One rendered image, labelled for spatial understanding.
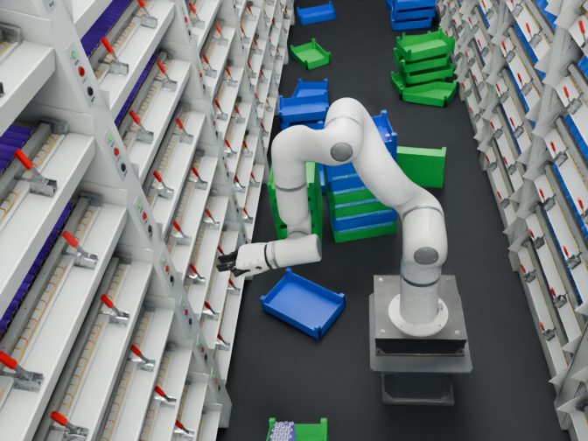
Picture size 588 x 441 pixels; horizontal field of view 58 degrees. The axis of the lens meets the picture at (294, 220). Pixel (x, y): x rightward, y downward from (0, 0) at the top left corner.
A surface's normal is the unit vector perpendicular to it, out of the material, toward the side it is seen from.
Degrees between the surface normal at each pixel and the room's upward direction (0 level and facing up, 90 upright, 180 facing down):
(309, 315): 0
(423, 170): 90
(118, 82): 20
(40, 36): 90
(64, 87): 90
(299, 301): 0
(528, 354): 0
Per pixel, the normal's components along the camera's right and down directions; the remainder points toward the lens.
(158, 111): 0.22, -0.70
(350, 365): -0.13, -0.73
